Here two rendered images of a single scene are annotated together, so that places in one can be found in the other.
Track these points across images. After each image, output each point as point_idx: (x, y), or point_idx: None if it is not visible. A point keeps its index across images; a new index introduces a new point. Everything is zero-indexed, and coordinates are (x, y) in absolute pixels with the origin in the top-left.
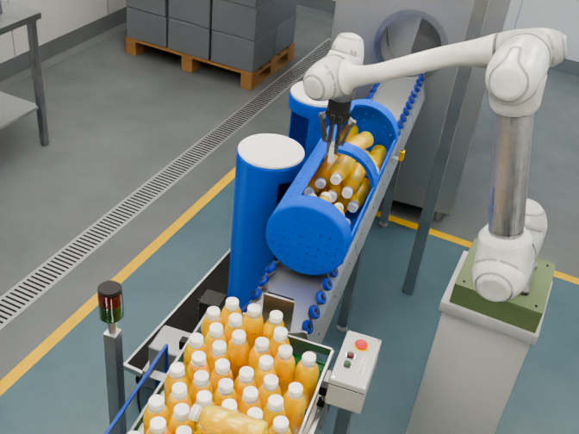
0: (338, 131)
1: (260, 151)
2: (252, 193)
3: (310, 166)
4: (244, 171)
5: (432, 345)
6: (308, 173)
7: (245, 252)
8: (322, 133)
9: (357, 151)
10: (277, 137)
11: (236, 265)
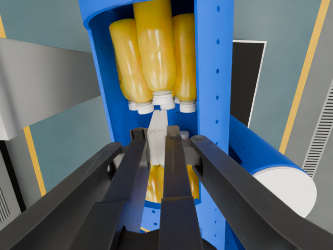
0: (122, 186)
1: (286, 194)
2: (262, 146)
3: (212, 141)
4: (289, 159)
5: (30, 42)
6: (209, 111)
7: (234, 121)
8: (217, 153)
9: (148, 218)
10: None
11: (235, 118)
